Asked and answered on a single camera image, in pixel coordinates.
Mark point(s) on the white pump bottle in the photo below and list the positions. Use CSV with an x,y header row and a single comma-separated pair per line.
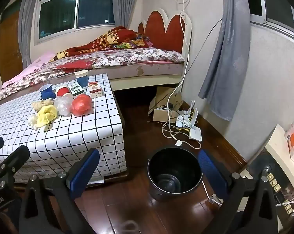
x,y
293,126

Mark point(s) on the bed with floral sheet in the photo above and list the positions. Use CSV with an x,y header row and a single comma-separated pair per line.
x,y
149,69

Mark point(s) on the beige paper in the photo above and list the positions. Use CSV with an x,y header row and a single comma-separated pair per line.
x,y
38,104

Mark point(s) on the green and white milk carton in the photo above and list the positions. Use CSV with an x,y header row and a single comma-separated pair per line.
x,y
76,90

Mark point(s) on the grey pleated curtain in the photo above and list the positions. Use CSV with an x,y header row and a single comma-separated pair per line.
x,y
125,2

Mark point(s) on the white shelf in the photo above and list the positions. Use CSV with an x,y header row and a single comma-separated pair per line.
x,y
276,141

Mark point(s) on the blue paper cup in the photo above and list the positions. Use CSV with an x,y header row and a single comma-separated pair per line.
x,y
45,92
82,81

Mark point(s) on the white router with antennas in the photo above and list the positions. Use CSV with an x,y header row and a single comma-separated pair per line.
x,y
181,121

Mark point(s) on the white power adapter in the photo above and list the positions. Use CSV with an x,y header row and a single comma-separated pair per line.
x,y
178,143

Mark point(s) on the black plastic bin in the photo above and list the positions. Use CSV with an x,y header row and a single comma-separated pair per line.
x,y
173,165

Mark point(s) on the brown wooden door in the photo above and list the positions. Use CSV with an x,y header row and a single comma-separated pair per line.
x,y
9,43

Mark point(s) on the white checked tablecloth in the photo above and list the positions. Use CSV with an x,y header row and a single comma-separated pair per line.
x,y
88,126

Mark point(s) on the white tissue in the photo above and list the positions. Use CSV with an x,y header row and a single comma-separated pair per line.
x,y
32,121

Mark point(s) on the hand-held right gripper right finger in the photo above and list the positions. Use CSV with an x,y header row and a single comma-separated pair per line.
x,y
211,173

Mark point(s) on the small white-framed window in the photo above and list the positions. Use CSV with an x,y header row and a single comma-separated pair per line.
x,y
276,0

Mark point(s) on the brown cardboard box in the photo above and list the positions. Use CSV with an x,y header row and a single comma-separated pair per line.
x,y
161,115

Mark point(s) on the yellow cloth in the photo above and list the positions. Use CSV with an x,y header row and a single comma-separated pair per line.
x,y
45,115

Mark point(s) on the large white-framed window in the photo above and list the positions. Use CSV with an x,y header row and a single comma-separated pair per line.
x,y
59,12

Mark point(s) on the clear plastic bag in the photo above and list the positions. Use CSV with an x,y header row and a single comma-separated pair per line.
x,y
62,106

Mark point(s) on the red plastic bag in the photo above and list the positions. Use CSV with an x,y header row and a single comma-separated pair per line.
x,y
81,104

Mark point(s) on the red and white carton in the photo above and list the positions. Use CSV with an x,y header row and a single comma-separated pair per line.
x,y
95,91

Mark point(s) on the red paper cup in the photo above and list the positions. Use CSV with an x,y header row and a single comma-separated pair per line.
x,y
62,92

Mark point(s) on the red and white headboard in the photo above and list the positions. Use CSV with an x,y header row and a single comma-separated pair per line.
x,y
161,31

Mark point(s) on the narrow grey curtain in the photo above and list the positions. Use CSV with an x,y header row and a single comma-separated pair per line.
x,y
29,24

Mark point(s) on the pink cloth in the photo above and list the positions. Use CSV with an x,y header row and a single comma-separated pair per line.
x,y
37,63

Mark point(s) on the long tied grey curtain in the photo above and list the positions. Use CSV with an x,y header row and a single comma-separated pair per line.
x,y
227,61

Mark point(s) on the red patterned blanket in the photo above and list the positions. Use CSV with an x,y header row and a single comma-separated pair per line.
x,y
112,35

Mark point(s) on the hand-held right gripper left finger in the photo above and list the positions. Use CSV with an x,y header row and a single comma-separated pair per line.
x,y
86,170

